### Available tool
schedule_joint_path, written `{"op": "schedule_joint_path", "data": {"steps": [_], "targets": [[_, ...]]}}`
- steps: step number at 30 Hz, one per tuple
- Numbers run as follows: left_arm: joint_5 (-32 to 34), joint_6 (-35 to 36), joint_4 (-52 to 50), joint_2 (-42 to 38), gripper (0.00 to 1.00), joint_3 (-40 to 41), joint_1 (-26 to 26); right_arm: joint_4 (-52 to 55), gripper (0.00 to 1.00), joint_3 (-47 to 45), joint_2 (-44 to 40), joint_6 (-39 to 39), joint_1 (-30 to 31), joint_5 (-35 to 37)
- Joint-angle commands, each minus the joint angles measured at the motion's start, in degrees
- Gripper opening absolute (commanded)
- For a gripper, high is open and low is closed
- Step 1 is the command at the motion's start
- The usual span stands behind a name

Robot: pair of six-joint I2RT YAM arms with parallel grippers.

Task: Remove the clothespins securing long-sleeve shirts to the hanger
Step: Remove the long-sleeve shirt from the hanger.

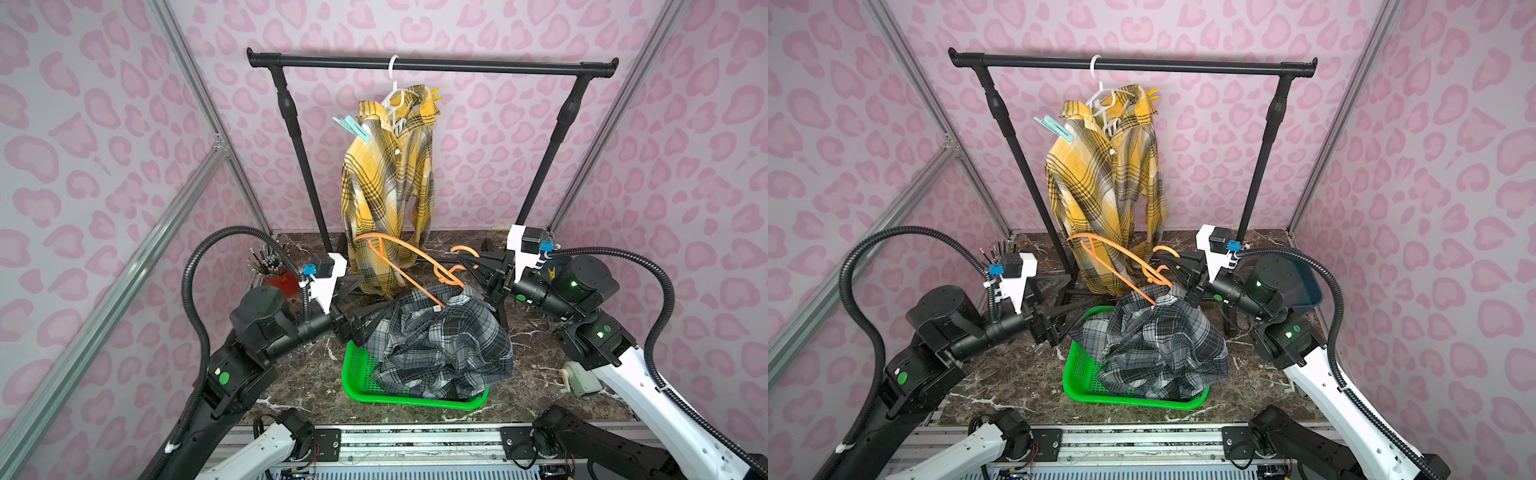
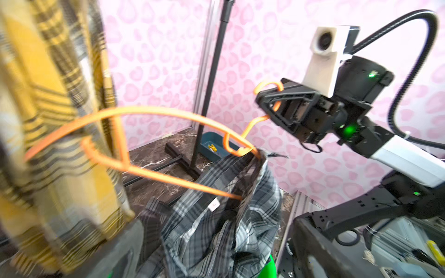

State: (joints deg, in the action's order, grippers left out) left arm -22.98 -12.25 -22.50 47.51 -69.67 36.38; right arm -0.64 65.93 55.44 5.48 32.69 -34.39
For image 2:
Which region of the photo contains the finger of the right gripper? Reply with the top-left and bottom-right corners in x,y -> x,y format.
254,78 -> 321,130

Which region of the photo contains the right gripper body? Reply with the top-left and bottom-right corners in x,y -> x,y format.
285,95 -> 348,144

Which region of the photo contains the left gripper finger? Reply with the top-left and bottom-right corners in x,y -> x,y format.
69,220 -> 144,278

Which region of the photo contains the grey plaid shirt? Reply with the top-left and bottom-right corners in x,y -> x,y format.
137,151 -> 282,278

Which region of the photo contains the orange plastic hanger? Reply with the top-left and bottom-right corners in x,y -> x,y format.
23,80 -> 285,202

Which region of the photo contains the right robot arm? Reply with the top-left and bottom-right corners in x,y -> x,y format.
254,9 -> 445,247

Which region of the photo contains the dark teal plastic bin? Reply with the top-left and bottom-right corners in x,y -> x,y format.
198,132 -> 229,162

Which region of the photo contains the yellow clothespin in bin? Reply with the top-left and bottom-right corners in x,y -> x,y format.
207,144 -> 217,152

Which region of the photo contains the black clothes rack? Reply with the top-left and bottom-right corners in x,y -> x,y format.
125,1 -> 235,180

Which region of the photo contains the green plastic basket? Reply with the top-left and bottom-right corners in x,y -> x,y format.
258,256 -> 277,278

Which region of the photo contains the yellow plaid shirt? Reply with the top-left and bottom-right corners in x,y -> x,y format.
1,1 -> 134,278

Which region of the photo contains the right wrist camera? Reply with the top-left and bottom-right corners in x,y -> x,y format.
302,25 -> 360,98

